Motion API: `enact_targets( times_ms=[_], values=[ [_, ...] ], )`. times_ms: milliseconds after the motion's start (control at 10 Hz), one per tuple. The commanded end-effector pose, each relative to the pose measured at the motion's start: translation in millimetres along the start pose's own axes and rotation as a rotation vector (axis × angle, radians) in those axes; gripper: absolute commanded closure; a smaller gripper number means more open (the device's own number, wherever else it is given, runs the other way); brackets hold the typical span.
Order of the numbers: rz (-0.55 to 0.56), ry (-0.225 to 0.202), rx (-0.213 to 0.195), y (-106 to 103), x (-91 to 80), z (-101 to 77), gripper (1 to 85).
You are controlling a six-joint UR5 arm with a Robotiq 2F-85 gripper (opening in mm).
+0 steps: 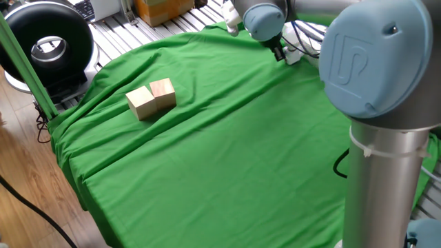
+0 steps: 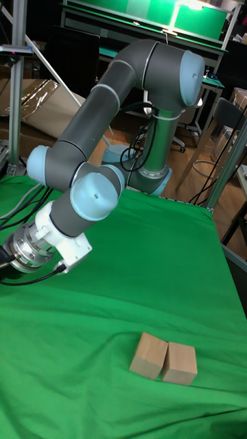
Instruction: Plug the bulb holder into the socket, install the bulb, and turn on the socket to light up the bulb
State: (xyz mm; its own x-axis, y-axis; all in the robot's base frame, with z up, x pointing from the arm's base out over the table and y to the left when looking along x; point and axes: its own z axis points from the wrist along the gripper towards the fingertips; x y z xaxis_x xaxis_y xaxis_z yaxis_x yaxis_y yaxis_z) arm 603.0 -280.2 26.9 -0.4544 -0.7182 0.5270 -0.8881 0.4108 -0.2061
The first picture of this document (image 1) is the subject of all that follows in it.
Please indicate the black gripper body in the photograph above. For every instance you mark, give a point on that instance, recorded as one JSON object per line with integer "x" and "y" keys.
{"x": 272, "y": 42}

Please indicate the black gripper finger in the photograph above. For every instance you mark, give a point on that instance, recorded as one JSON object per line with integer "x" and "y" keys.
{"x": 279, "y": 53}

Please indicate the white plug-in bulb holder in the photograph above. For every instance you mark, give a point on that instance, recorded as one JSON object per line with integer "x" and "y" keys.
{"x": 293, "y": 56}

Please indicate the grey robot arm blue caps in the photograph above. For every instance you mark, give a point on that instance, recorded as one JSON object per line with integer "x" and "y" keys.
{"x": 379, "y": 155}

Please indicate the cardboard box yellow tape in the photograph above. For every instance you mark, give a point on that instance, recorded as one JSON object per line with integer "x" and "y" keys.
{"x": 162, "y": 12}

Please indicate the reddish wooden cube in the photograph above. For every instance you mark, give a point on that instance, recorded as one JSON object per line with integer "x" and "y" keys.
{"x": 163, "y": 93}

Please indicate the pale wooden cube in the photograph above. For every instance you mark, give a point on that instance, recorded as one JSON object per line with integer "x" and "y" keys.
{"x": 141, "y": 103}

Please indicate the green cloth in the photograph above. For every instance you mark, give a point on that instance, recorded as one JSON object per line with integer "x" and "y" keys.
{"x": 206, "y": 189}

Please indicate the white box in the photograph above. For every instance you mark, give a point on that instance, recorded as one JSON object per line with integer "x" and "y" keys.
{"x": 105, "y": 8}

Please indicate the black keyboard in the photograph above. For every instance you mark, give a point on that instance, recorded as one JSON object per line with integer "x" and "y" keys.
{"x": 86, "y": 8}

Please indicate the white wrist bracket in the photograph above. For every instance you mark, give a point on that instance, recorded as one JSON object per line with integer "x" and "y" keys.
{"x": 231, "y": 17}

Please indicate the green frame post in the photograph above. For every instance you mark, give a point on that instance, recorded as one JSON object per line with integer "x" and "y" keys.
{"x": 24, "y": 65}

